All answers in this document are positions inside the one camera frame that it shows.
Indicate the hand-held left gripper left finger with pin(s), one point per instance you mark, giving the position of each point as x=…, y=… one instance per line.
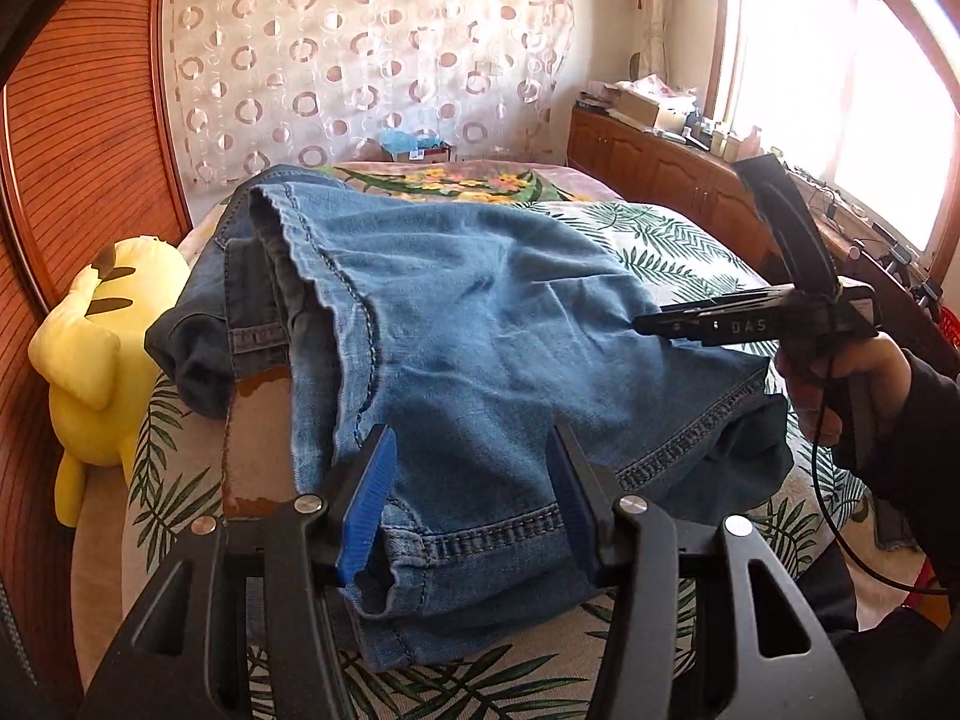
x=367, y=510

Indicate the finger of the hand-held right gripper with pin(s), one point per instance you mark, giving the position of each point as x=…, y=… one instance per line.
x=667, y=326
x=780, y=202

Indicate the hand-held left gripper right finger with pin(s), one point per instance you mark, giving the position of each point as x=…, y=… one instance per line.
x=570, y=495

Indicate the blue denim pants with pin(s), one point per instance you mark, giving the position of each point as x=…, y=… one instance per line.
x=487, y=315

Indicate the person's right forearm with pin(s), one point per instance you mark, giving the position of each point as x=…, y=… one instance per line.
x=930, y=427

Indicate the person's right hand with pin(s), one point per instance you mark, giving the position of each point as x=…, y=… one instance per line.
x=877, y=364

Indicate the pink container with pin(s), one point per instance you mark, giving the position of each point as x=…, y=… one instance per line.
x=750, y=142

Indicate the red basket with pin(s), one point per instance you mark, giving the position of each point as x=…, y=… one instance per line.
x=949, y=337

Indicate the window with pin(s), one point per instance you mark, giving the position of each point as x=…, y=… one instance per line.
x=825, y=90

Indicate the wooden cabinet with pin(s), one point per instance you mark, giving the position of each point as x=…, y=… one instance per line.
x=637, y=157

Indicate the beige box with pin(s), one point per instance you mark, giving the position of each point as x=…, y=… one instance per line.
x=645, y=109

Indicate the beige window curtain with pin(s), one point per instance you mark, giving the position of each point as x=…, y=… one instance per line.
x=660, y=15

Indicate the floral blanket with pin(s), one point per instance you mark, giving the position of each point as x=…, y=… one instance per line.
x=450, y=181

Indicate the small cardboard box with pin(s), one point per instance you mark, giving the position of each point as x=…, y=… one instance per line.
x=424, y=155

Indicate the yellow plush toy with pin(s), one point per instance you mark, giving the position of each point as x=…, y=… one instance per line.
x=97, y=360

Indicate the blue plastic bag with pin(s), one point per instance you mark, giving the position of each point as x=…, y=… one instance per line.
x=405, y=140

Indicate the person's dark clothing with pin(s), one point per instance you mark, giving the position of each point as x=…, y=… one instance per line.
x=900, y=660

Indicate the wooden slatted wardrobe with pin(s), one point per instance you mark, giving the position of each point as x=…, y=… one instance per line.
x=75, y=165

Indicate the circle-patterned wall curtain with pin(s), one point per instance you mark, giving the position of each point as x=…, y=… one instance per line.
x=337, y=52

